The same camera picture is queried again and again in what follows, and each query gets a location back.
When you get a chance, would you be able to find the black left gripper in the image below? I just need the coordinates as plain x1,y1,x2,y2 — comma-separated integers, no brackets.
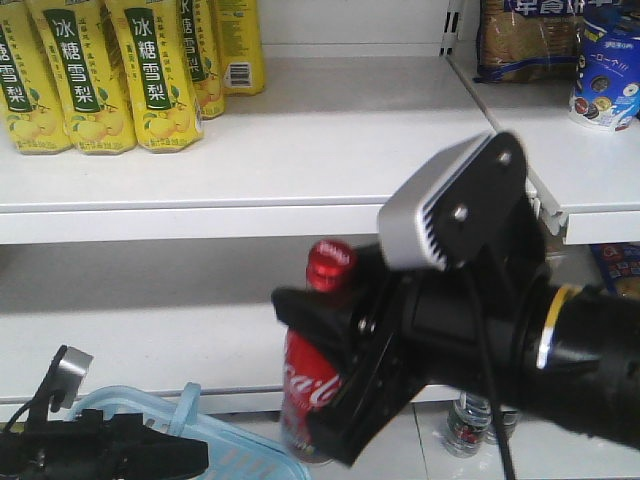
1,409,209,479

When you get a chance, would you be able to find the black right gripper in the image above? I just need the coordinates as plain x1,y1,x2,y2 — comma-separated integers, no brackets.
271,131,548,467

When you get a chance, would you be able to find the red white coca-cola bottle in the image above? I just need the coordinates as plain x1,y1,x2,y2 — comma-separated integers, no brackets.
280,239,357,465

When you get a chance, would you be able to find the light blue plastic basket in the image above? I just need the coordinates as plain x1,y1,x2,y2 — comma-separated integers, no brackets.
66,382,311,480

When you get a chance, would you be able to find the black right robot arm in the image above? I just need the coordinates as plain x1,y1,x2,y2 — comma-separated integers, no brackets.
271,131,639,465

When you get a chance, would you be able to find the clear water bottle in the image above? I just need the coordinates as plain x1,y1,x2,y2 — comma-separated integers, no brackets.
443,392,492,458

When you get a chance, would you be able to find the white metal shelving unit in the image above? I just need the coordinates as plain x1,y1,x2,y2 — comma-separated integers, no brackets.
0,0,640,480

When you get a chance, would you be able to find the blue snack bag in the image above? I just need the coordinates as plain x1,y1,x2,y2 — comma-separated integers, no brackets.
590,242,639,299

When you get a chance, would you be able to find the yellow pear drink bottle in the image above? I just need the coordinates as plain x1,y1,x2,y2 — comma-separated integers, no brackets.
1,1,72,155
105,1,203,153
26,1,137,155

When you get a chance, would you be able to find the brown biscuit bag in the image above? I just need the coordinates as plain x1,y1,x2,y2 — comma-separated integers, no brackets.
476,0,585,83

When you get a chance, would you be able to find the blue white cookie cup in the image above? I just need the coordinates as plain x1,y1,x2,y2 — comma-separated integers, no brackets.
569,1,639,132

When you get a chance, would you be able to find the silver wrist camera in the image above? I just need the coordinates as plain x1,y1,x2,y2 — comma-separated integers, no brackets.
49,345,94,413
377,132,493,271

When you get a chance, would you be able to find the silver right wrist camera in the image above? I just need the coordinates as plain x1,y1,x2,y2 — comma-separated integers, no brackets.
377,132,493,271

